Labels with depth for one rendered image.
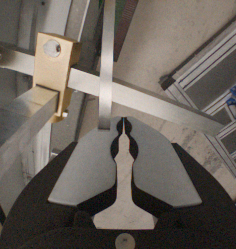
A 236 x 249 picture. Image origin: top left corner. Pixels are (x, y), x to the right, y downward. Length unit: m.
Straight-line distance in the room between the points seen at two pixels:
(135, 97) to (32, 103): 0.14
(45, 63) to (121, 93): 0.12
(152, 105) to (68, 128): 0.27
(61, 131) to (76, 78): 0.24
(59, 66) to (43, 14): 0.26
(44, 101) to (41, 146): 0.45
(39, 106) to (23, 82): 0.34
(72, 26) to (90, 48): 0.05
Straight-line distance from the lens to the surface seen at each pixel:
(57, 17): 0.44
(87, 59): 0.34
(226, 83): 1.06
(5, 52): 0.27
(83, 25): 0.23
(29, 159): 0.72
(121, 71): 1.05
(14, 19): 0.48
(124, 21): 0.33
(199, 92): 0.98
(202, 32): 1.16
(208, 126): 0.29
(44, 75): 0.23
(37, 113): 0.18
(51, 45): 0.20
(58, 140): 0.46
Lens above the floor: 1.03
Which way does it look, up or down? 58 degrees down
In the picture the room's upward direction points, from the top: 177 degrees counter-clockwise
